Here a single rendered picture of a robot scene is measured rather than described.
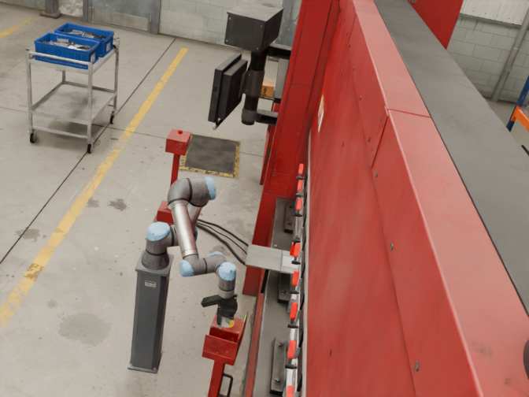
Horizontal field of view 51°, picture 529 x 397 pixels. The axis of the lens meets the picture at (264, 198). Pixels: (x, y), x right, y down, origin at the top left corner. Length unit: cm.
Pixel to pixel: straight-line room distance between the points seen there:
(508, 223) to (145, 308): 253
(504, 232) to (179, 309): 325
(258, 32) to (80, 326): 216
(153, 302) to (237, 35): 164
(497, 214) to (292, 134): 260
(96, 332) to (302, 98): 197
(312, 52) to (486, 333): 273
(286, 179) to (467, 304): 294
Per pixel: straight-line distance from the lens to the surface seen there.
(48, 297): 404
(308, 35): 325
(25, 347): 373
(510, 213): 95
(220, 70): 351
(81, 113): 584
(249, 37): 343
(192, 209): 276
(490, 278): 76
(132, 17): 1003
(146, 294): 314
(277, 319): 271
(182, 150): 438
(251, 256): 285
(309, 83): 333
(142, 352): 345
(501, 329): 69
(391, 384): 92
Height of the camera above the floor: 269
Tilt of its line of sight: 30 degrees down
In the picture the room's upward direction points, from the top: 12 degrees clockwise
